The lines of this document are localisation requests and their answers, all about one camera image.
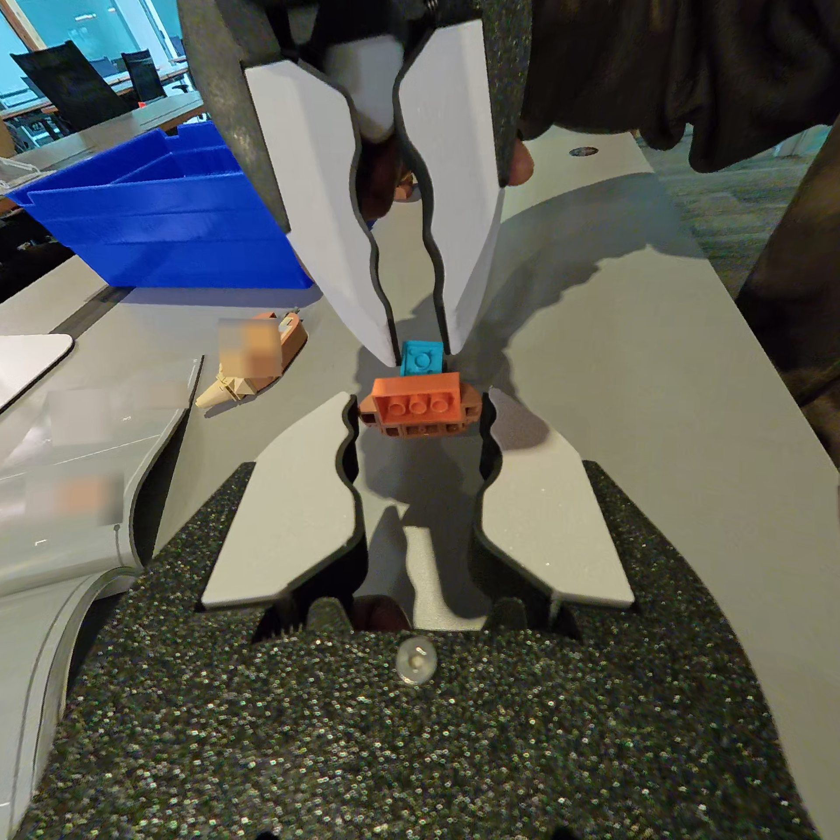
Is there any clear acrylic block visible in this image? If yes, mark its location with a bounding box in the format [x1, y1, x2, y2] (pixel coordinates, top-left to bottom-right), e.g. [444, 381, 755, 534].
[0, 156, 56, 191]

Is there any orange brown toy brick assembly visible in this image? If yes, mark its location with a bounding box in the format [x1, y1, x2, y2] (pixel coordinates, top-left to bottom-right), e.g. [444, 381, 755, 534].
[357, 372, 483, 441]

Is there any blue plastic bin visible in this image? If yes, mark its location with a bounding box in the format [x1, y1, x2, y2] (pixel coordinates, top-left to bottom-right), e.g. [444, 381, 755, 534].
[7, 167, 316, 290]
[39, 121, 247, 198]

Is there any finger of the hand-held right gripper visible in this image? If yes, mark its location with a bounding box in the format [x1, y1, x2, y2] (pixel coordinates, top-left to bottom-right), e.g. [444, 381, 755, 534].
[243, 59, 403, 368]
[392, 18, 506, 358]

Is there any person's brown hoodie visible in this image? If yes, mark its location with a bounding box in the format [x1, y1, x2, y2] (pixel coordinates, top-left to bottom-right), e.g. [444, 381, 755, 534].
[735, 118, 840, 473]

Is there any person's right hand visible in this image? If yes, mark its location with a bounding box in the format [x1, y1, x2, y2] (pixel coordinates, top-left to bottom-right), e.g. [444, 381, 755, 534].
[357, 134, 536, 221]

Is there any brown yellow toy brick model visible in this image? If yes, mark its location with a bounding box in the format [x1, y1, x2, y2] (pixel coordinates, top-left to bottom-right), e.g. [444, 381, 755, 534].
[196, 310, 309, 411]

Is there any grey instruction booklet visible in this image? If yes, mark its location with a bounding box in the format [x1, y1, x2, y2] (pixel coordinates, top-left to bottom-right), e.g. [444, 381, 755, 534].
[0, 354, 206, 828]

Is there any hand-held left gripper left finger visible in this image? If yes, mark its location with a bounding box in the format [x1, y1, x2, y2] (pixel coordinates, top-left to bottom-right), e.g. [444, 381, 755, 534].
[200, 390, 368, 611]

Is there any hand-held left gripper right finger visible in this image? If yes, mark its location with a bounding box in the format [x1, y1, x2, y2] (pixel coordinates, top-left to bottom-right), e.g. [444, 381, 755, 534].
[471, 387, 636, 608]

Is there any teal toy brick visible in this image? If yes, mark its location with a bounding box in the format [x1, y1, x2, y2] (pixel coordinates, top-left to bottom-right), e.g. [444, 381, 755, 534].
[400, 340, 447, 378]

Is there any grey desk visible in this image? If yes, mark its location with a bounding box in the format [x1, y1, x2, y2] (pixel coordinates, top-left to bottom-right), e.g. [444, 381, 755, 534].
[0, 125, 840, 840]

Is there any white flat board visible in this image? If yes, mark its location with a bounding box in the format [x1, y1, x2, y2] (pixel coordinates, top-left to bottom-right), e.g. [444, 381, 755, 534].
[0, 333, 74, 416]

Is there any wood-edged office table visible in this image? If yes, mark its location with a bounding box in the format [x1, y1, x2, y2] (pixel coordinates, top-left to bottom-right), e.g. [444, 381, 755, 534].
[0, 91, 206, 173]

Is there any black office chair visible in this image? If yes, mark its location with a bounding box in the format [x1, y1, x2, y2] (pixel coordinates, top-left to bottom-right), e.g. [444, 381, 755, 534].
[10, 39, 132, 118]
[121, 51, 166, 101]

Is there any person's right forearm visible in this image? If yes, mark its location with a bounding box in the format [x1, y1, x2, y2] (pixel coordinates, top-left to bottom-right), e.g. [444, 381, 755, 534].
[521, 0, 840, 175]

